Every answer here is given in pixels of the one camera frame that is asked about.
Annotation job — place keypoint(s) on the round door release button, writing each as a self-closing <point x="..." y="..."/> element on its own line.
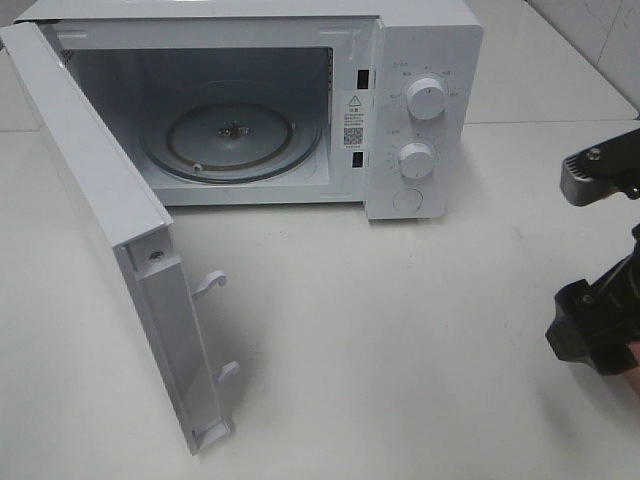
<point x="408" y="201"/>

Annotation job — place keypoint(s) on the white timer knob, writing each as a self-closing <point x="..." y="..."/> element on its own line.
<point x="416" y="160"/>

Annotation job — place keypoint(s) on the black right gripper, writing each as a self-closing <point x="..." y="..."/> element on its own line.
<point x="596" y="324"/>

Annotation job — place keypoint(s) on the white microwave door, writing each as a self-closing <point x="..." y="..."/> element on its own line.
<point x="128" y="223"/>

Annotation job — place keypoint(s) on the pink round plate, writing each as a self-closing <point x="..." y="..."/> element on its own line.
<point x="633" y="376"/>

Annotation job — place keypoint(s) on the white microwave oven body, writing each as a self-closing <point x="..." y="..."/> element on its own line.
<point x="346" y="64"/>

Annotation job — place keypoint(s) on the upper white power knob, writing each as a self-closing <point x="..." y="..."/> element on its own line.
<point x="426" y="97"/>

